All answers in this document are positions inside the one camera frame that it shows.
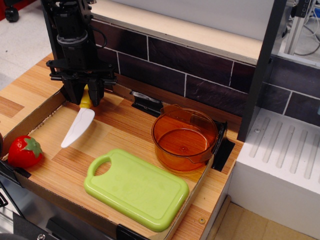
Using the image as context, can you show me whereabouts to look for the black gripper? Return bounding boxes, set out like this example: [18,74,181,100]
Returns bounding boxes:
[46,34,117,107]

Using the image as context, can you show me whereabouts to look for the red toy strawberry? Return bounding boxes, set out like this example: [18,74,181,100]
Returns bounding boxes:
[7,135,43,169]

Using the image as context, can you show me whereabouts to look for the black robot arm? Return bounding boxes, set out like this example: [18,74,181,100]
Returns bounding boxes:
[41,0,117,107]

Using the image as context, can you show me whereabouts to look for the orange transparent plastic pot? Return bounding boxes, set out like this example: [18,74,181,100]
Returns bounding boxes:
[151,104,219,172]

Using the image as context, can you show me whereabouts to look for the yellow handled white toy knife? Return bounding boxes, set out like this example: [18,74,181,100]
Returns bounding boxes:
[60,85,95,148]

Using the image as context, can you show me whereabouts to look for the green plastic cutting board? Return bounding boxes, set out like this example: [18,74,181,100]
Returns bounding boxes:
[84,149,189,232]

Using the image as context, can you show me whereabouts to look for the dark grey vertical post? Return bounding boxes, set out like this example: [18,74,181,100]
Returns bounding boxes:
[237,0,292,142]

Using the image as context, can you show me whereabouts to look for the aluminium frame profile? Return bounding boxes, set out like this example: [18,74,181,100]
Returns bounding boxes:
[284,0,311,55]

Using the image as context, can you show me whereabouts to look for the black caster wheel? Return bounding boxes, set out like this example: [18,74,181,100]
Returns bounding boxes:
[4,6,19,23]

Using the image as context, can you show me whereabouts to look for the white dish drying rack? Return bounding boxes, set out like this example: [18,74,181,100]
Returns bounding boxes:
[228,109,320,239]

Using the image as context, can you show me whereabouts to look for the cardboard fence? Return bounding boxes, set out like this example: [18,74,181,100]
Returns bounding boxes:
[1,68,241,240]

